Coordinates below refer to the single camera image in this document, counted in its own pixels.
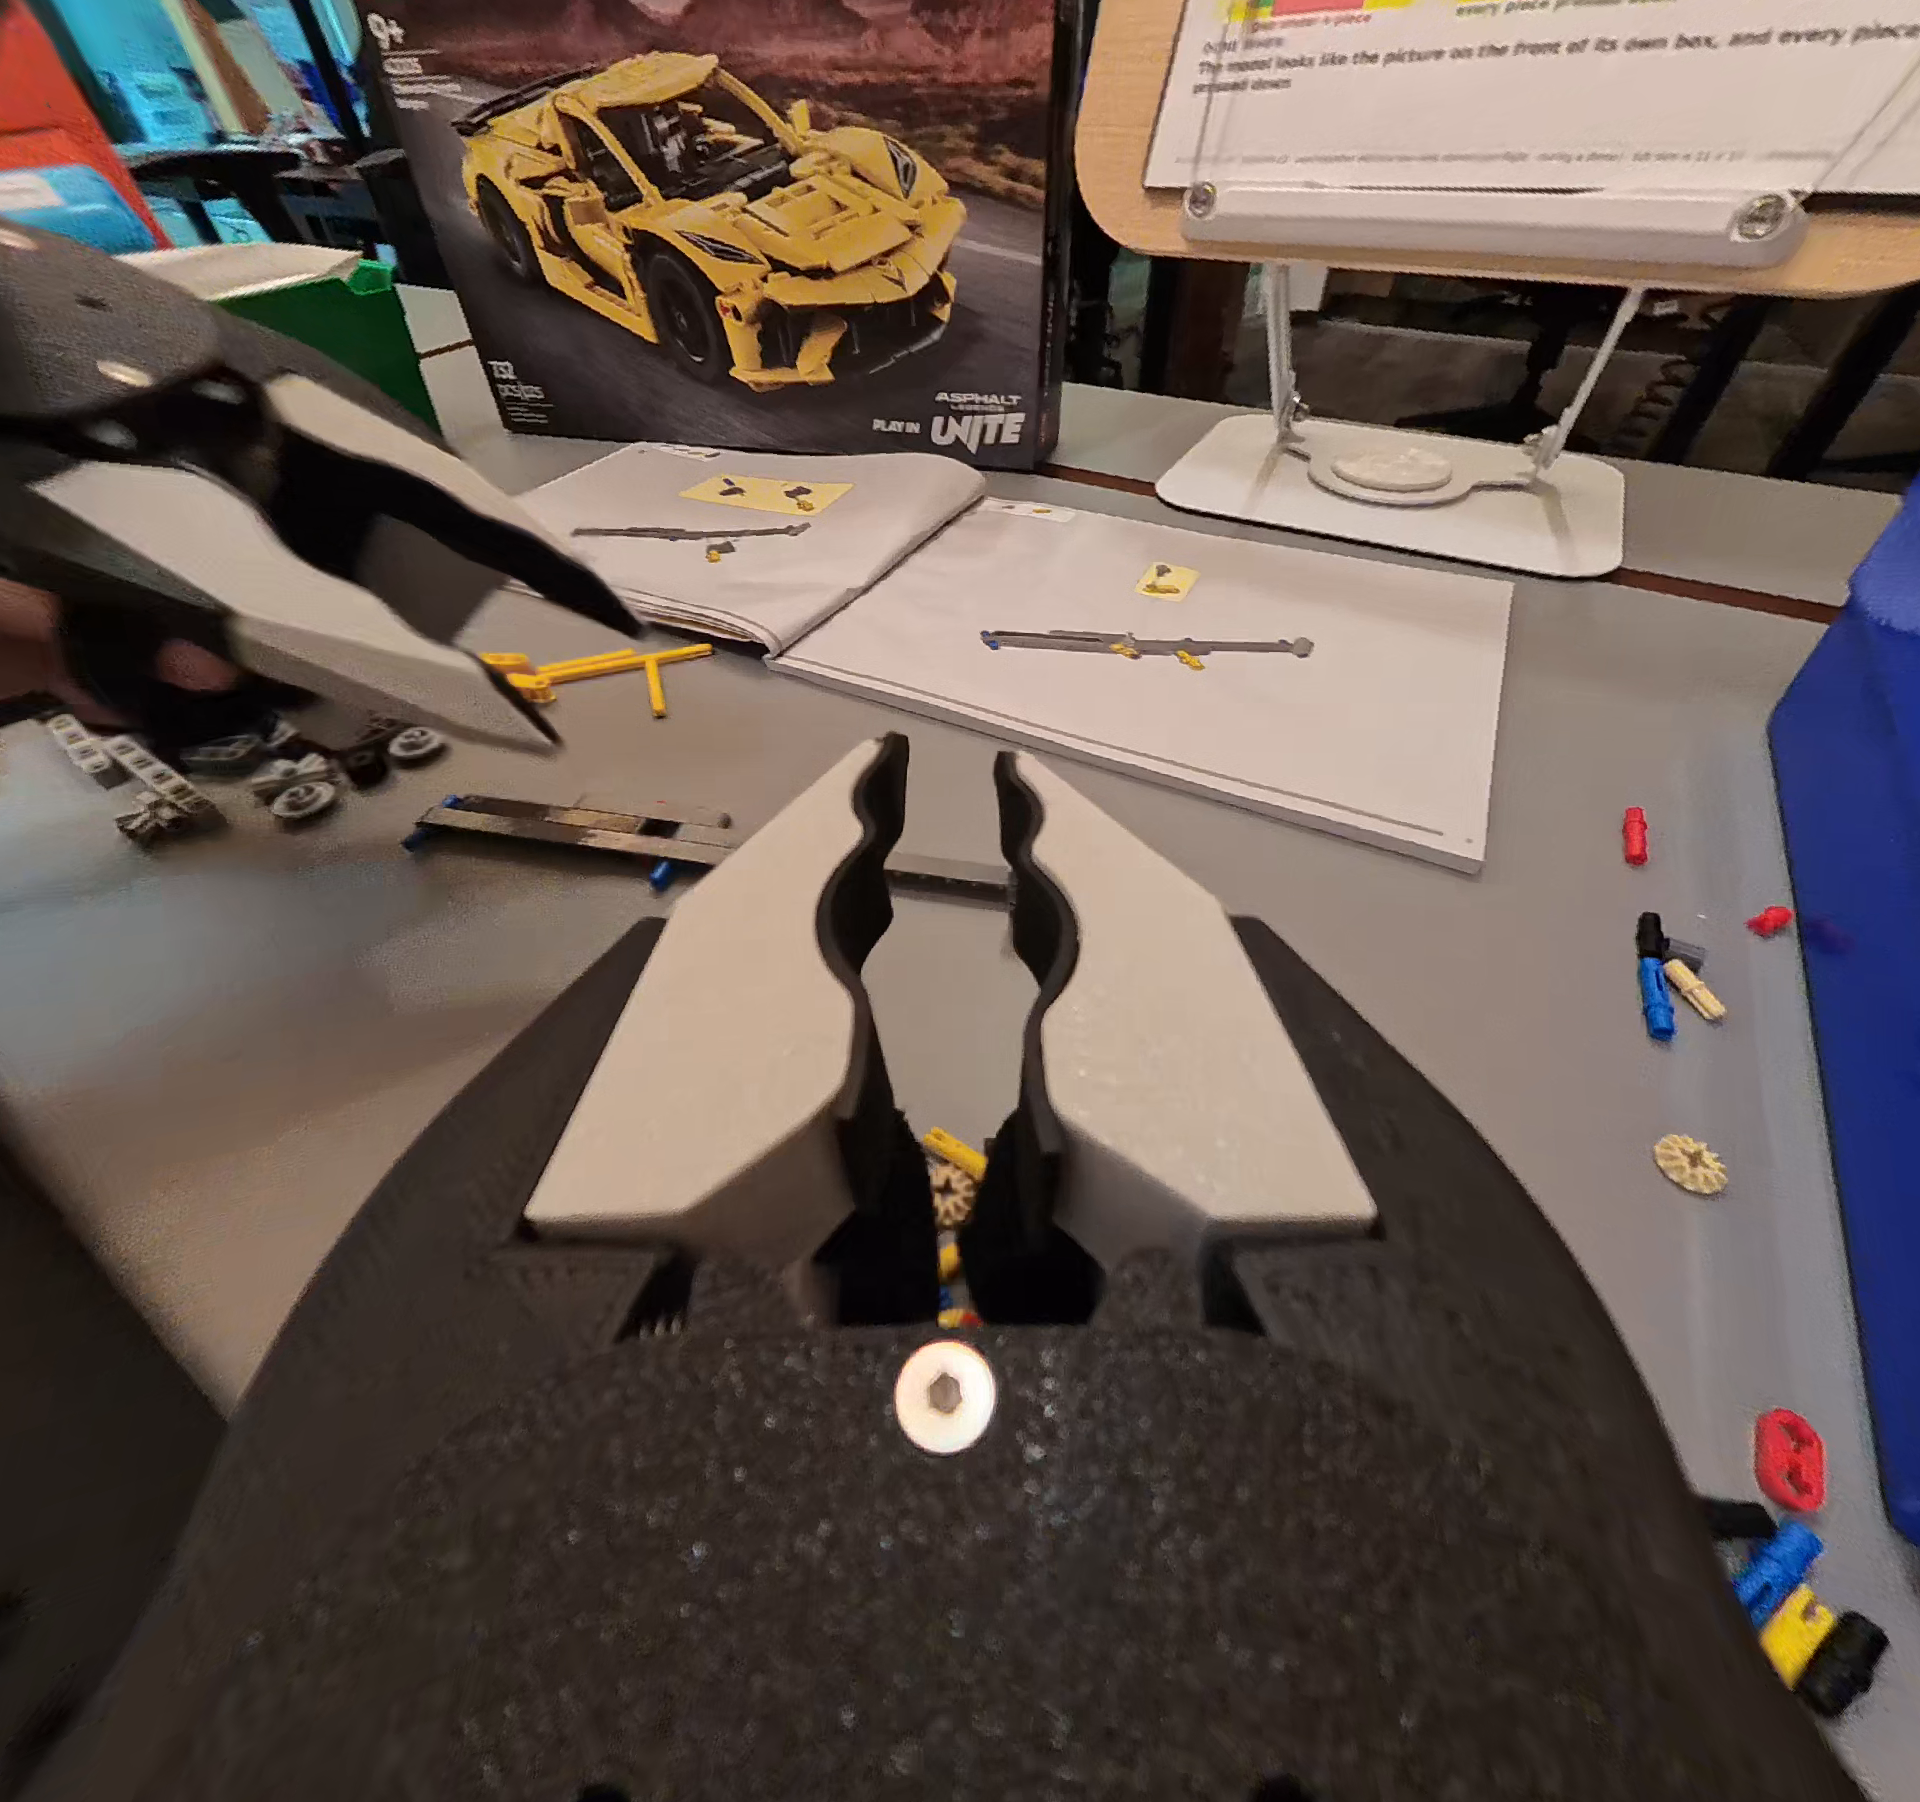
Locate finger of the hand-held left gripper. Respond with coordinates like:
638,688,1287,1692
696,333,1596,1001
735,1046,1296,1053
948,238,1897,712
277,375,651,644
28,453,570,756

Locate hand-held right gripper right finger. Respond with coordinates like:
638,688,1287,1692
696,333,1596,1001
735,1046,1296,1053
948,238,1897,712
961,751,1379,1329

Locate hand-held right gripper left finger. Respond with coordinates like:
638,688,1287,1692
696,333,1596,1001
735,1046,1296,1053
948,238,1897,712
522,735,942,1329

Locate long grey lego beam assembly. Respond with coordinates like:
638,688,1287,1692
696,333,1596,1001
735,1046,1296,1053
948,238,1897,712
401,788,1029,909

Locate cluster of small black lego pieces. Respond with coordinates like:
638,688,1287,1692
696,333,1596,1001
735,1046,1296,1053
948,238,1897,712
179,722,308,782

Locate light grey lego beam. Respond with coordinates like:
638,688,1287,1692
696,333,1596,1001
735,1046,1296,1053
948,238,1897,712
46,716,206,798

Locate cluster of yellow lego pieces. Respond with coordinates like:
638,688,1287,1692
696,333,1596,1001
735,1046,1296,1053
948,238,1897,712
481,644,718,722

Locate lego set box with yellow car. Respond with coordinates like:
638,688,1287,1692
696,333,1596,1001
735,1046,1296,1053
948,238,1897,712
319,0,1084,458

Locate red lego connector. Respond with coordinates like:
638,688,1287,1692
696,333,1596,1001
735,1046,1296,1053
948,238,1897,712
1752,1407,1832,1511

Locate pile of small colourful lego pieces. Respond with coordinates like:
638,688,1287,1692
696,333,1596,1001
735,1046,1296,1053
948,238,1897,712
913,1125,1897,1719

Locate person's left hand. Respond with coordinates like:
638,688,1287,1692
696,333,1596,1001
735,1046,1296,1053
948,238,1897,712
0,584,251,727

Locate green plastic bin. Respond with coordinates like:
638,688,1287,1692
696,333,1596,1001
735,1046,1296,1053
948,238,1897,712
229,257,448,434

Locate light blue package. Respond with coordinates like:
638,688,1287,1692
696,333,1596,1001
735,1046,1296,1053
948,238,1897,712
0,170,139,250

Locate white paper sheet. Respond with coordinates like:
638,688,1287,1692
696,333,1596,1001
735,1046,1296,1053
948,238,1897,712
117,244,371,308

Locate orange plastic case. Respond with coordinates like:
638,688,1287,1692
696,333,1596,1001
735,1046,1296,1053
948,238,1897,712
0,0,166,250

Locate open instruction booklet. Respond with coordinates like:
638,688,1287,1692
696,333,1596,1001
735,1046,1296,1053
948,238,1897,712
509,442,1517,880

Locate blue plastic bin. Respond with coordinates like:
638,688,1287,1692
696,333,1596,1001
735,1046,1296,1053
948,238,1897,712
1769,473,1920,1540

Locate wooden document board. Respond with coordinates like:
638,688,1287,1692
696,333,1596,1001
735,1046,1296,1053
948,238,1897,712
1078,0,1920,301

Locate printed instruction sheet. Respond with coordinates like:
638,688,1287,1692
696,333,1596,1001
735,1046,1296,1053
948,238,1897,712
1145,0,1920,203

